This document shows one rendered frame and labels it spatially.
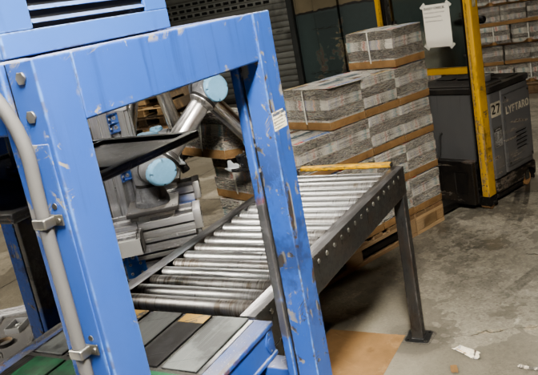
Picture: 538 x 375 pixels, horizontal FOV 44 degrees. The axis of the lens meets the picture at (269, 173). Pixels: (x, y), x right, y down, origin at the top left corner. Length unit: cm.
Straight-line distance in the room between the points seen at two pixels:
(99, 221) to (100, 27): 44
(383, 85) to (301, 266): 256
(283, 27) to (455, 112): 656
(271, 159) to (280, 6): 953
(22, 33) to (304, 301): 83
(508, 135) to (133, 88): 393
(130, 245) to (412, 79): 212
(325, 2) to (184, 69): 944
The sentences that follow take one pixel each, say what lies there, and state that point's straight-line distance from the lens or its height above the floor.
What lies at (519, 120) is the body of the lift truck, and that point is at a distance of 490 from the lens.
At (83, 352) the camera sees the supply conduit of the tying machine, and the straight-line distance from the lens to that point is 102.
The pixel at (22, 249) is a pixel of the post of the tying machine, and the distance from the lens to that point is 205.
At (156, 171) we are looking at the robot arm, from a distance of 273.
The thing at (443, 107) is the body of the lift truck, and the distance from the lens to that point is 477.
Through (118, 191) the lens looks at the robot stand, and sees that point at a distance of 309.
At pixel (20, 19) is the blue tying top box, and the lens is 116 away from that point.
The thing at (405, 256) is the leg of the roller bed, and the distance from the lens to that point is 298.
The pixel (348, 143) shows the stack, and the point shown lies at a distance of 377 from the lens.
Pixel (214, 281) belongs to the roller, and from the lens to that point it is 203.
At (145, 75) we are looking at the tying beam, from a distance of 109.
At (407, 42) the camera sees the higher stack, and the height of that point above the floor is 119.
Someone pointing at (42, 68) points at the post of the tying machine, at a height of 153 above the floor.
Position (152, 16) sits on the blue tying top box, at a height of 158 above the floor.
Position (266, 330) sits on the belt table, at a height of 79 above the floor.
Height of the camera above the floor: 156
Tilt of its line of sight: 14 degrees down
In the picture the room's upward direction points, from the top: 11 degrees counter-clockwise
